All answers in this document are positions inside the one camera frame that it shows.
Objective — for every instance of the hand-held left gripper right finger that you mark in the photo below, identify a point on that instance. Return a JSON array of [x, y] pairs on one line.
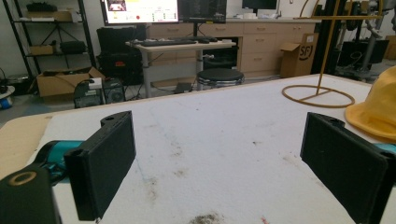
[[345, 161]]

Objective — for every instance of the stack of black cases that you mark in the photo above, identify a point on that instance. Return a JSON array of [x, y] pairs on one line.
[[120, 56]]

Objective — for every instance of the white height-adjustable desk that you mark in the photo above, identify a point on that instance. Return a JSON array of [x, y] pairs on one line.
[[174, 48]]

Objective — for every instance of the grey equipment stand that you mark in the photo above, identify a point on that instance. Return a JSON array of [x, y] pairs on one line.
[[370, 37]]

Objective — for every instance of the small background monitor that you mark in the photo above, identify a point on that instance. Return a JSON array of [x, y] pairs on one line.
[[259, 3]]

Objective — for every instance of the dark computer monitor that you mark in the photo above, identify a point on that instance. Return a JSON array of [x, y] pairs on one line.
[[202, 11]]

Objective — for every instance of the black round stool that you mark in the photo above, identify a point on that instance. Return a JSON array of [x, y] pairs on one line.
[[220, 76]]

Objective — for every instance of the bright computer monitor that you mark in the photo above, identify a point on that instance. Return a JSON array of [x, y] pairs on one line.
[[140, 11]]

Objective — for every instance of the wooden drawer cabinet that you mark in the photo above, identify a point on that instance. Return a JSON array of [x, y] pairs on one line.
[[264, 43]]

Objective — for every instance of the upright printed cardboard box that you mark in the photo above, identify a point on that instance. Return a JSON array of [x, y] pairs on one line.
[[299, 57]]

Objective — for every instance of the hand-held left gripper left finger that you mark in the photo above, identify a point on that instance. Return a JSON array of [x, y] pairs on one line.
[[99, 168]]

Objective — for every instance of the small black computer case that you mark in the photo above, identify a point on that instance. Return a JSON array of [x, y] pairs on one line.
[[114, 90]]

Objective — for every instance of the white foam table mat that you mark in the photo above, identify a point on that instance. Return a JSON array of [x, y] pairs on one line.
[[218, 149]]

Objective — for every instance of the yellow metal hat stand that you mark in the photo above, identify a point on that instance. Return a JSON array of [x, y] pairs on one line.
[[323, 59]]

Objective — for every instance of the black keyboard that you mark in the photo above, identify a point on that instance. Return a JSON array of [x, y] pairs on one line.
[[168, 43]]

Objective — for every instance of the black metal shelf rack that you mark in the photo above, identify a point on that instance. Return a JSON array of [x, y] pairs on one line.
[[56, 31]]

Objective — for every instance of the yellow bucket hat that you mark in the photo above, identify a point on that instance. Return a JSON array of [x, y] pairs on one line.
[[378, 105]]

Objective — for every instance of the open cardboard box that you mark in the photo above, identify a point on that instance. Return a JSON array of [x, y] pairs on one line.
[[62, 84]]

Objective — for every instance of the black pillar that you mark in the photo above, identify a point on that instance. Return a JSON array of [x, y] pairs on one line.
[[325, 40]]

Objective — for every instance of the dark computer tower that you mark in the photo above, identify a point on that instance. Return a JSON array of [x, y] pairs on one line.
[[87, 95]]

